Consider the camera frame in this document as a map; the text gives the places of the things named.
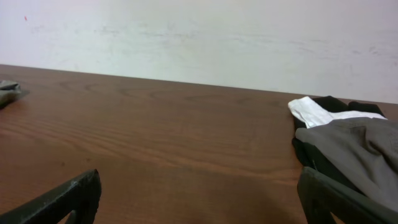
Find white t-shirt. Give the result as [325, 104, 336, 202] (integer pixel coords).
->
[288, 96, 386, 128]

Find folded khaki shorts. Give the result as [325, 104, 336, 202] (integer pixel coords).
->
[1, 80, 30, 109]

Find grey shorts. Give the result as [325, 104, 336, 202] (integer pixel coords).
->
[295, 118, 397, 211]

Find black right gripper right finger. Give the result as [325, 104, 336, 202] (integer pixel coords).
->
[297, 167, 397, 224]

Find black garment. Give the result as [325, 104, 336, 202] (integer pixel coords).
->
[292, 96, 385, 192]

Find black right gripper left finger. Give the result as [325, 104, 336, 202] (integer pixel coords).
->
[1, 169, 101, 224]

